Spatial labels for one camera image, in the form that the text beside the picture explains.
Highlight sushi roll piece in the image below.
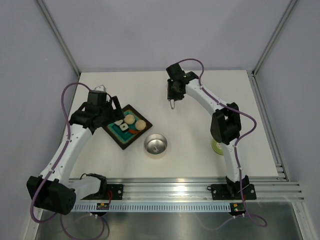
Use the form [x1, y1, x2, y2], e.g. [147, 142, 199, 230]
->
[119, 123, 129, 132]

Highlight pink metal tongs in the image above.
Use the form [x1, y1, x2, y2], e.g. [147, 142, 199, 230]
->
[166, 83, 175, 110]

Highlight orange shrimp piece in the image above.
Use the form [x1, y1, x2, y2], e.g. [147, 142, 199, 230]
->
[128, 129, 140, 135]

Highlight steel round bowl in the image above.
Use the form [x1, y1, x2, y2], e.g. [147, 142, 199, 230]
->
[143, 133, 168, 157]

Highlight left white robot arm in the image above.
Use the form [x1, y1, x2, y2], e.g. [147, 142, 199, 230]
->
[26, 85, 124, 215]

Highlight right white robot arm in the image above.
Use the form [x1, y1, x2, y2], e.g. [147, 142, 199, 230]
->
[166, 62, 250, 199]

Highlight black teal lunch tray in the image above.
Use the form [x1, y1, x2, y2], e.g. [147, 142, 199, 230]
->
[102, 104, 153, 150]

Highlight white rice triangle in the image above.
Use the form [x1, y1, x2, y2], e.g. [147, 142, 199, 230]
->
[114, 119, 124, 126]

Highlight beige bun left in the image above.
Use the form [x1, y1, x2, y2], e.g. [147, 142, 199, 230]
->
[124, 114, 136, 125]

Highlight beige bun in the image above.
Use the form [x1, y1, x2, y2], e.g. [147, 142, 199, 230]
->
[135, 119, 147, 131]
[124, 114, 136, 125]

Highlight beige bun right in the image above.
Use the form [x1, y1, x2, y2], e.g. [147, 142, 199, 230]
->
[135, 119, 147, 131]

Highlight green round lid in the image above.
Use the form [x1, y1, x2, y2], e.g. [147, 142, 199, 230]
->
[211, 139, 224, 156]

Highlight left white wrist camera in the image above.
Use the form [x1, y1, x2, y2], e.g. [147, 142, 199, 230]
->
[94, 84, 107, 93]

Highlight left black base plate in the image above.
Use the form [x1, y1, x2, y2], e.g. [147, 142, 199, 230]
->
[82, 183, 124, 201]

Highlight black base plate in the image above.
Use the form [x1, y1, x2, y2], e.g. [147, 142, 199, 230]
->
[82, 183, 124, 201]
[206, 184, 257, 201]

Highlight left aluminium frame post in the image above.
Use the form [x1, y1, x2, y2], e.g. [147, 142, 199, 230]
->
[34, 0, 81, 79]

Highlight aluminium frame post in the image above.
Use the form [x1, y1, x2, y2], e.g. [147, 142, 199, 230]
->
[34, 0, 81, 79]
[251, 0, 300, 78]

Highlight white slotted cable duct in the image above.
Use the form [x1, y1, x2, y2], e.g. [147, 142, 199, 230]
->
[72, 202, 231, 213]

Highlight aluminium mounting rail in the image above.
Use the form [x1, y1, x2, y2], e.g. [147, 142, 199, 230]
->
[67, 176, 305, 202]

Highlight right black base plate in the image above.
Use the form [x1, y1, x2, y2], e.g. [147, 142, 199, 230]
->
[206, 184, 257, 201]

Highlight right aluminium frame post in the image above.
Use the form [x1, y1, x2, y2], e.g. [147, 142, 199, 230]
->
[251, 0, 300, 78]

